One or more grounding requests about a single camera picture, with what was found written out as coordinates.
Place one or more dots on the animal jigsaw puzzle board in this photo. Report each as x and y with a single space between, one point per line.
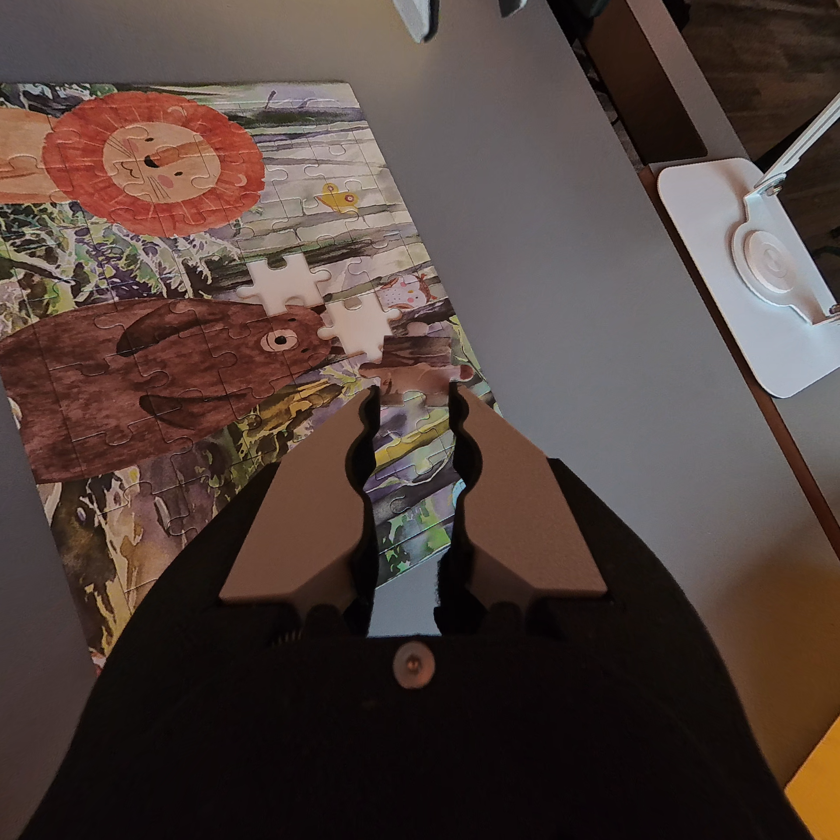
164 367

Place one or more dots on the white metal stand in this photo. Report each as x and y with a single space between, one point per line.
709 249

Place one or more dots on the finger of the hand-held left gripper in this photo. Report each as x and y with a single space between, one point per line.
417 19
512 6

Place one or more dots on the adjacent grey desk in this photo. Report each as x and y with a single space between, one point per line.
682 79

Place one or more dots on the pale grey jigsaw piece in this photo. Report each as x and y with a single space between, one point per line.
413 367

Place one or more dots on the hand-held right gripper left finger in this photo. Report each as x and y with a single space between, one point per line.
302 525

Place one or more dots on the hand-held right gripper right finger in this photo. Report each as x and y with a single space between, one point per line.
525 525

